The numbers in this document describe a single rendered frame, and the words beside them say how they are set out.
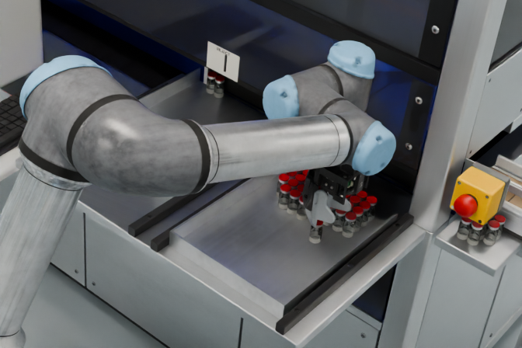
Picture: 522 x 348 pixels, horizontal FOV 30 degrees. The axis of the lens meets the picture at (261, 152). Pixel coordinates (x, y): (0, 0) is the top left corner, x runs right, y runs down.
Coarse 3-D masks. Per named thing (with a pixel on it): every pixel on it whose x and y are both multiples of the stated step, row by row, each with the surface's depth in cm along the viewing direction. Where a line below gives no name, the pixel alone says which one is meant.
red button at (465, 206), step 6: (462, 198) 171; (468, 198) 171; (456, 204) 172; (462, 204) 171; (468, 204) 170; (474, 204) 171; (456, 210) 172; (462, 210) 171; (468, 210) 170; (474, 210) 171; (462, 216) 172; (468, 216) 171
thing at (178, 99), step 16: (176, 80) 212; (192, 80) 217; (144, 96) 206; (160, 96) 210; (176, 96) 213; (192, 96) 214; (208, 96) 214; (224, 96) 215; (160, 112) 208; (176, 112) 208; (192, 112) 209; (208, 112) 209; (224, 112) 210; (240, 112) 210; (256, 112) 211
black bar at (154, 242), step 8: (240, 184) 187; (224, 192) 184; (200, 208) 180; (192, 216) 178; (176, 224) 175; (168, 232) 173; (152, 240) 171; (160, 240) 172; (168, 240) 173; (152, 248) 172; (160, 248) 172
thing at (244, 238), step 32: (256, 192) 188; (192, 224) 176; (224, 224) 179; (256, 224) 180; (288, 224) 181; (384, 224) 178; (192, 256) 170; (224, 256) 172; (256, 256) 173; (288, 256) 174; (320, 256) 175; (352, 256) 173; (256, 288) 162; (288, 288) 167
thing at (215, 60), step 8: (208, 48) 201; (216, 48) 199; (208, 56) 202; (216, 56) 200; (232, 56) 197; (208, 64) 203; (216, 64) 201; (232, 64) 198; (224, 72) 201; (232, 72) 199
